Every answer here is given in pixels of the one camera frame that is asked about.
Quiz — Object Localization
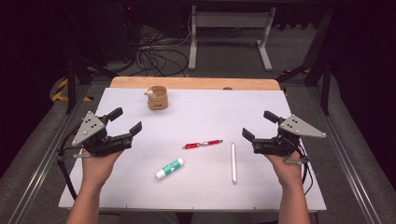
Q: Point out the white green glue stick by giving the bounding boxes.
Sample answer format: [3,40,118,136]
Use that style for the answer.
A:
[155,157,185,181]

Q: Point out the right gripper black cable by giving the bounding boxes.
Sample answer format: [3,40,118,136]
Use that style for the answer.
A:
[292,136,315,196]

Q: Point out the person's left hand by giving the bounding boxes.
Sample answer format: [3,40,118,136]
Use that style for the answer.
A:
[81,148,124,189]

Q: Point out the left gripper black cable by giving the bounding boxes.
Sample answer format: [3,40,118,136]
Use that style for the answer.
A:
[55,123,83,202]

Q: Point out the silver pen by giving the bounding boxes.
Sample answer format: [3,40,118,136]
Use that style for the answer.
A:
[230,142,238,185]

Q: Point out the person's right hand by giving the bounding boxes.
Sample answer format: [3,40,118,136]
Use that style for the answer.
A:
[264,152,307,189]

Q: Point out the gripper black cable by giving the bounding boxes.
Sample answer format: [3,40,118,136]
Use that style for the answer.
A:
[292,136,315,196]
[55,123,83,202]

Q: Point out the aluminium rail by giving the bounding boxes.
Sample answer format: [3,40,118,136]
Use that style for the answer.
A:
[7,83,92,224]
[306,85,382,224]

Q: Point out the black metal stand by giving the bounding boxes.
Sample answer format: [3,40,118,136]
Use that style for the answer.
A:
[276,8,332,116]
[64,57,118,115]

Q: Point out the bundle of black floor cables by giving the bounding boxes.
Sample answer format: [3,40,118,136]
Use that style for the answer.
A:
[129,12,191,77]

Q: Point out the white metal stand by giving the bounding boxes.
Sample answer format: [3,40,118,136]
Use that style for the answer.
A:
[188,5,277,72]

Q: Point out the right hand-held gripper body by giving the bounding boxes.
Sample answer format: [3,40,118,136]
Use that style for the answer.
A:
[251,114,327,165]

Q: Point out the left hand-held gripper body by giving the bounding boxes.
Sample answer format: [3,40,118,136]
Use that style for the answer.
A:
[71,110,134,159]

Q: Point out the red pen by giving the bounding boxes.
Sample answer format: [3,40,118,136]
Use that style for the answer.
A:
[182,139,224,150]

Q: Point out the wooden pen holder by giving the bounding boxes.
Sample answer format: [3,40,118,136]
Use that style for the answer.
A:
[144,85,169,111]

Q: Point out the white board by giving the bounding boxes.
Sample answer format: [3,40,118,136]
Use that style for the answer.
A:
[58,87,327,213]

